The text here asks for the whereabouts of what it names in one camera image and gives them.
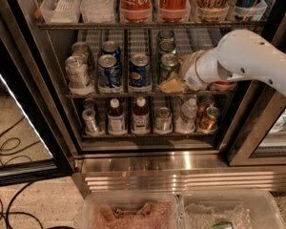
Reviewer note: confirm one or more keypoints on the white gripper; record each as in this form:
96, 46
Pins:
190, 70

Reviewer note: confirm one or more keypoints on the green soda can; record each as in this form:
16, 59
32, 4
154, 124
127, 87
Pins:
168, 64
165, 47
165, 35

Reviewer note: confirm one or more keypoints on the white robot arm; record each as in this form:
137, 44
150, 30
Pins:
239, 55

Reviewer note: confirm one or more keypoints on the front blue pepsi can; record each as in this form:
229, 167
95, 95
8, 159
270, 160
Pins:
140, 70

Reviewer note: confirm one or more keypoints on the rear gold can bottom shelf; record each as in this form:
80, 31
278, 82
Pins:
204, 102

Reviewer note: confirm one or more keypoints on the gold can shelf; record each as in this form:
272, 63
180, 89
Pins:
204, 102
209, 118

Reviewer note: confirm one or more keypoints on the front red cola can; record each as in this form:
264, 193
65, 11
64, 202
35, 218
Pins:
223, 86

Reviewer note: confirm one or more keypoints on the silver can bottom shelf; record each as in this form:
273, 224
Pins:
163, 119

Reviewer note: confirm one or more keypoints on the front gold can bottom shelf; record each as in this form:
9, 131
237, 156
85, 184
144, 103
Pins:
209, 118

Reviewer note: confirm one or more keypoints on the right tall coca-cola can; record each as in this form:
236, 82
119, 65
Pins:
172, 10

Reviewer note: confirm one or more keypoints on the tall coca-cola can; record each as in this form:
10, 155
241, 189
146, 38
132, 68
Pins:
136, 10
172, 10

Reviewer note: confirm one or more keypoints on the stainless steel fridge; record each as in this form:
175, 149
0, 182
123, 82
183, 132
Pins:
158, 161

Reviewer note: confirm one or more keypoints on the blue white soda can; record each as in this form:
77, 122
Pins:
109, 71

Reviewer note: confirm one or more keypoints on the rear blue soda can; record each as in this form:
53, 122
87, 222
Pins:
112, 48

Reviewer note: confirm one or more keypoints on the left tall coca-cola can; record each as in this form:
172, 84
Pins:
136, 10

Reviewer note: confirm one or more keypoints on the rear silver slim can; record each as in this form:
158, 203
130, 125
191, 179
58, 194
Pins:
89, 103

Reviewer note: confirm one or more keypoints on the silver slim can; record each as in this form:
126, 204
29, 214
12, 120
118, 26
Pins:
89, 103
91, 121

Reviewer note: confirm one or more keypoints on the front silver slim can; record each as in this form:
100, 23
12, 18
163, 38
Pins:
91, 121

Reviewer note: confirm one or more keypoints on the front white soda can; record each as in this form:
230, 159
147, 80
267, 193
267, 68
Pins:
77, 71

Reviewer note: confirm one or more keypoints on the tall blue gold can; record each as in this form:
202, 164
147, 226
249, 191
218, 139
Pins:
244, 9

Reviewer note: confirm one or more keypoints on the rear white soda can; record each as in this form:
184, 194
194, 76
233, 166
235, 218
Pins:
82, 49

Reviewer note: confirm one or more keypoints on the right glass fridge door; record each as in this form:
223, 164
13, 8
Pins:
259, 130

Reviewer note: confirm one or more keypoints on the empty clear tray top shelf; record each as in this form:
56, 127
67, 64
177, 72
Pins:
60, 11

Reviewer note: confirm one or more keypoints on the green can in bin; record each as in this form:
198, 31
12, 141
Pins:
223, 225

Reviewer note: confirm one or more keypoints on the open glass fridge door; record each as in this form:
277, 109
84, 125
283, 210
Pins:
32, 147

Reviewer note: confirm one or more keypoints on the clear water bottle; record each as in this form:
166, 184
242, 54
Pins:
186, 115

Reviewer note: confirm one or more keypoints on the right brown drink bottle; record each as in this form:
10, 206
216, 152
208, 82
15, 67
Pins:
141, 116

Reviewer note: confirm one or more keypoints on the brown drink bottle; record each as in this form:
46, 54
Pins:
116, 117
141, 116

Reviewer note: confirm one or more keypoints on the left brown drink bottle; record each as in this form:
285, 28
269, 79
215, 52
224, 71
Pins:
116, 117

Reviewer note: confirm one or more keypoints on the right clear plastic bin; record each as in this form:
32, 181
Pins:
264, 211

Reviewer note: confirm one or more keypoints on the clear plastic bin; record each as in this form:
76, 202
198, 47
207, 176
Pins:
264, 211
125, 200

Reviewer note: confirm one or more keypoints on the pink bubble wrap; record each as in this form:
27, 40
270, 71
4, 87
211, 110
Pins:
152, 215

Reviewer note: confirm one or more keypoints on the clear bubble wrap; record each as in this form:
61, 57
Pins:
203, 217

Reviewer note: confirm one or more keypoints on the left clear plastic bin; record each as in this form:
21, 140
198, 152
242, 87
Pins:
125, 200

